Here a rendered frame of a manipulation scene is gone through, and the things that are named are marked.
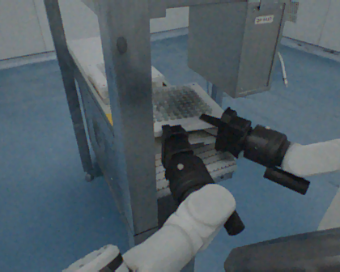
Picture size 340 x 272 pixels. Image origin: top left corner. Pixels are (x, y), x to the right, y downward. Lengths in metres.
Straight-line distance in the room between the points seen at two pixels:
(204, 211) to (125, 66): 0.25
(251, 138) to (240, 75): 0.15
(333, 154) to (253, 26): 0.30
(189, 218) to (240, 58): 0.33
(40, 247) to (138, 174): 1.26
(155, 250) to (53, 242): 1.35
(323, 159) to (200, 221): 0.31
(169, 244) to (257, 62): 0.41
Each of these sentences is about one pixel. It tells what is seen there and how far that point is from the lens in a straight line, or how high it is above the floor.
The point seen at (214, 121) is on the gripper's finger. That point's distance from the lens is 0.73.
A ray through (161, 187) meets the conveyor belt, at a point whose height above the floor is 0.83.
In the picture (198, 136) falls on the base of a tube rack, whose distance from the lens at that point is 0.76.
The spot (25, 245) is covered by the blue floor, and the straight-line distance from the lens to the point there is 1.79.
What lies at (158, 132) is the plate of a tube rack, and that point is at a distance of 0.70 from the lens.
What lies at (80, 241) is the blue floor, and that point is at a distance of 1.71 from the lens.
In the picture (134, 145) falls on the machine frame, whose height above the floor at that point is 1.04.
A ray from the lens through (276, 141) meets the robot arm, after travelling 0.68.
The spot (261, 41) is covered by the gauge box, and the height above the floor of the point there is 1.16.
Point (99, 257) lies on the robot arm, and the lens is 0.33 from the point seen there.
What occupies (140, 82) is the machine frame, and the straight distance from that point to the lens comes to 0.45.
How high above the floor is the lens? 1.34
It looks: 35 degrees down
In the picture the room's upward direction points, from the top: straight up
